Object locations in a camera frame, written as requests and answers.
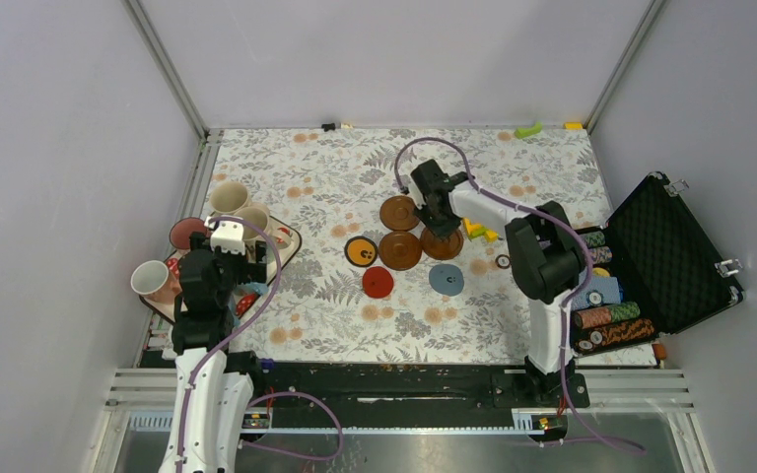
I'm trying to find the brown wooden coaster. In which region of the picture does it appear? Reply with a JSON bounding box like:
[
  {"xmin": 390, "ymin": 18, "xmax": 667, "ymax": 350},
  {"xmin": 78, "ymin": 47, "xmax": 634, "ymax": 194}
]
[
  {"xmin": 419, "ymin": 228, "xmax": 464, "ymax": 260},
  {"xmin": 379, "ymin": 195, "xmax": 420, "ymax": 232},
  {"xmin": 378, "ymin": 231, "xmax": 422, "ymax": 271}
]

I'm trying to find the brown wooden coaster top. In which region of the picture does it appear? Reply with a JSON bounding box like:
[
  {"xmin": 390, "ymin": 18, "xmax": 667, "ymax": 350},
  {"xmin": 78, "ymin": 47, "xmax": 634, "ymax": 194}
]
[{"xmin": 379, "ymin": 195, "xmax": 420, "ymax": 232}]

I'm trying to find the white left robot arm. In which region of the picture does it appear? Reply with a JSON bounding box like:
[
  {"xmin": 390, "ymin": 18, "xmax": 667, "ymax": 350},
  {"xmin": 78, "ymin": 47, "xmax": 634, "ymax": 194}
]
[{"xmin": 159, "ymin": 232, "xmax": 267, "ymax": 472}]

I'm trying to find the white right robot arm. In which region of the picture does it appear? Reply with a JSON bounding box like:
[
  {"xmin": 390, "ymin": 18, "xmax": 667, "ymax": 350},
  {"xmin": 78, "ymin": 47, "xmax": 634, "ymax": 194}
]
[{"xmin": 408, "ymin": 160, "xmax": 591, "ymax": 408}]

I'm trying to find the blue-grey round coaster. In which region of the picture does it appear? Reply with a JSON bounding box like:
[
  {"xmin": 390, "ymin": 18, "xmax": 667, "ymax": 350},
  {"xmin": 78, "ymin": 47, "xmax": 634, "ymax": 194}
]
[{"xmin": 428, "ymin": 264, "xmax": 464, "ymax": 297}]

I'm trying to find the yellow black-rimmed coaster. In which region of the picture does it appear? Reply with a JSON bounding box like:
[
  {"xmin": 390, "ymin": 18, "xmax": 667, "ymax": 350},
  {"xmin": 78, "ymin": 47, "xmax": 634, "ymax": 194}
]
[{"xmin": 344, "ymin": 236, "xmax": 379, "ymax": 268}]

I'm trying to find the red round coaster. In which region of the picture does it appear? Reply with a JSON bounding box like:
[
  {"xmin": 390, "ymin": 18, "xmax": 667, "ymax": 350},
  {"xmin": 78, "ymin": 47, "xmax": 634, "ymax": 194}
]
[{"xmin": 362, "ymin": 266, "xmax": 394, "ymax": 299}]

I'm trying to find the blue mug yellow inside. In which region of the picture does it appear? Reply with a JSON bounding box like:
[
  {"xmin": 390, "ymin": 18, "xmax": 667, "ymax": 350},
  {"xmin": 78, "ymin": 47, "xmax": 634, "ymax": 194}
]
[{"xmin": 238, "ymin": 282, "xmax": 269, "ymax": 296}]

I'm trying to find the yellow toy shape sorter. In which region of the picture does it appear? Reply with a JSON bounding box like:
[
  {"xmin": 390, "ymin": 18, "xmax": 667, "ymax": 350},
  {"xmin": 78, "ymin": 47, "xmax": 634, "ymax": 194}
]
[{"xmin": 462, "ymin": 218, "xmax": 500, "ymax": 242}]

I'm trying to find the white mushroom pattern tray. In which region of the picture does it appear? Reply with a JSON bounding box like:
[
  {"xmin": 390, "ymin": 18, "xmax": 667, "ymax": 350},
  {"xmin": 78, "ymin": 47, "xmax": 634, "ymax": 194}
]
[{"xmin": 139, "ymin": 216, "xmax": 302, "ymax": 325}]

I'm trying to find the cream mug far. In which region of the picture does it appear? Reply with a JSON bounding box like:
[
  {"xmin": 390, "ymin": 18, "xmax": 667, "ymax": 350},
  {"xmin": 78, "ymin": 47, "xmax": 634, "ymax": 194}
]
[{"xmin": 208, "ymin": 181, "xmax": 252, "ymax": 215}]

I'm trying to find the pink mug dark rim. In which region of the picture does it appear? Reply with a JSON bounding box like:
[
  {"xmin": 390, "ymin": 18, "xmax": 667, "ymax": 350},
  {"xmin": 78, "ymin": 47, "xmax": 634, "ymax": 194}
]
[{"xmin": 169, "ymin": 217, "xmax": 209, "ymax": 252}]

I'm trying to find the pink mug white inside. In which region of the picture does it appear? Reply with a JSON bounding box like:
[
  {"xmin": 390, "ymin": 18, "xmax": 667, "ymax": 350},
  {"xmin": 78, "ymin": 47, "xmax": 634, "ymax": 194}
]
[{"xmin": 130, "ymin": 260, "xmax": 181, "ymax": 304}]

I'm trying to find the floral tablecloth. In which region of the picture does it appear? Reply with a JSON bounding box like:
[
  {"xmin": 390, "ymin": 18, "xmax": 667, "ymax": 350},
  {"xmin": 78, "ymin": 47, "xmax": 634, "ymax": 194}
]
[{"xmin": 205, "ymin": 128, "xmax": 612, "ymax": 364}]

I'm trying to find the green plastic block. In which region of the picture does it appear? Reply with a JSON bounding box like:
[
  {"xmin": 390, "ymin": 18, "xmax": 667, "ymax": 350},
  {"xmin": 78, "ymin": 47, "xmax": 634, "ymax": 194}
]
[{"xmin": 514, "ymin": 121, "xmax": 543, "ymax": 140}]

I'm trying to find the black poker chip case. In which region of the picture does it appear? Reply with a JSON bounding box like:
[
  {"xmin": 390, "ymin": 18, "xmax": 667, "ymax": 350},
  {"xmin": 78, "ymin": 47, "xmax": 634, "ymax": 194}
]
[{"xmin": 570, "ymin": 171, "xmax": 744, "ymax": 356}]

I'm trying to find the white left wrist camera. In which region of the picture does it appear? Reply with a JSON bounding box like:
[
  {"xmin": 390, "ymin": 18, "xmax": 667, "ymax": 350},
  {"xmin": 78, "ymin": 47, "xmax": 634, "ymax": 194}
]
[{"xmin": 207, "ymin": 220, "xmax": 246, "ymax": 255}]

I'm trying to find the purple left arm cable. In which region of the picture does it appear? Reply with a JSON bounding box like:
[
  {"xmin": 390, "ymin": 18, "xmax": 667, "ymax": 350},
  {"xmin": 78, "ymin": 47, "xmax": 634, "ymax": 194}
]
[{"xmin": 174, "ymin": 214, "xmax": 345, "ymax": 473}]

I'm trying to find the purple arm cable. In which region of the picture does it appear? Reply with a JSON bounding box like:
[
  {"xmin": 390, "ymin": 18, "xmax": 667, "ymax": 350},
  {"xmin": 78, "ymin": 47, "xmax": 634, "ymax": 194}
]
[
  {"xmin": 393, "ymin": 137, "xmax": 648, "ymax": 457},
  {"xmin": 174, "ymin": 214, "xmax": 345, "ymax": 473}
]

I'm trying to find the cream mug with handle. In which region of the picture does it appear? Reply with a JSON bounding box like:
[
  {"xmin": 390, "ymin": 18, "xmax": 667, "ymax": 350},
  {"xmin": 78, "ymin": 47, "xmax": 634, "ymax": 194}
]
[{"xmin": 234, "ymin": 203, "xmax": 272, "ymax": 244}]

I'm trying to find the small ring poker chip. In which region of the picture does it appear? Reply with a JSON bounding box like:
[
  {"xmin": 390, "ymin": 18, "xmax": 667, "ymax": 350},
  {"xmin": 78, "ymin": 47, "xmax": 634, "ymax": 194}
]
[{"xmin": 495, "ymin": 254, "xmax": 512, "ymax": 269}]

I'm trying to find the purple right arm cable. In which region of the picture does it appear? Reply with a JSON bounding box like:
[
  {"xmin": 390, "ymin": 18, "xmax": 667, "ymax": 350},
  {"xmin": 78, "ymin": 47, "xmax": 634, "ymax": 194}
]
[{"xmin": 393, "ymin": 137, "xmax": 648, "ymax": 457}]

